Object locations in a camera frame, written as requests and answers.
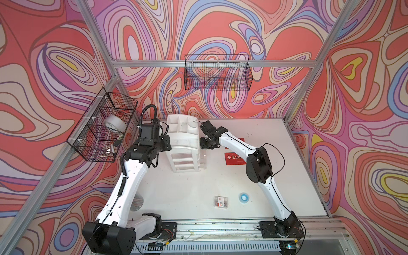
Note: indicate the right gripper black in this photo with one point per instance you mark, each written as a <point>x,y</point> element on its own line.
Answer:
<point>203,145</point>

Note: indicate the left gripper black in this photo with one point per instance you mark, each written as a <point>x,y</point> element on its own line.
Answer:
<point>165,138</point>

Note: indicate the white plastic drawer organizer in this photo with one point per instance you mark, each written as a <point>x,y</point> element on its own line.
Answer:
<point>185,155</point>

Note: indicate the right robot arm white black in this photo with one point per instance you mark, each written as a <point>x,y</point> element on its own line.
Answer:
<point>259,171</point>

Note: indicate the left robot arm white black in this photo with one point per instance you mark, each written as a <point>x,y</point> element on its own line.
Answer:
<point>111,233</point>

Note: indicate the white tape roll in basket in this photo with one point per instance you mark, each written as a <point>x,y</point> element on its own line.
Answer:
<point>115,123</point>

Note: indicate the blue tape roll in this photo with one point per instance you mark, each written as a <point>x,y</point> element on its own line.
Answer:
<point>243,198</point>

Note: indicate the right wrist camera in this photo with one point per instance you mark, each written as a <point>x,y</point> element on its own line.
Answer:
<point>207,128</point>

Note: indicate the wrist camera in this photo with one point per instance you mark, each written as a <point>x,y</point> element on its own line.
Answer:
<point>153,131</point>
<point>207,128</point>

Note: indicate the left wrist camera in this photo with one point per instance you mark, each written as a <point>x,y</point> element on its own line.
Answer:
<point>153,131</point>

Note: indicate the black wire basket left wall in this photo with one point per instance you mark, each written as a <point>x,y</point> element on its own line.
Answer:
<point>91,139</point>

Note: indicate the black wire basket wall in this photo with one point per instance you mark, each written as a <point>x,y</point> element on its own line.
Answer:
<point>91,139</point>
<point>217,72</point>

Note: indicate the black wire basket back wall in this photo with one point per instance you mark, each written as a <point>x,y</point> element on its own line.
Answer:
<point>217,72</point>

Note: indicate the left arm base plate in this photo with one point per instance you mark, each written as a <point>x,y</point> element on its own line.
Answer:
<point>167,232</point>

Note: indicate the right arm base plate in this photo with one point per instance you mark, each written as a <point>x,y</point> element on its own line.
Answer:
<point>273,230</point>

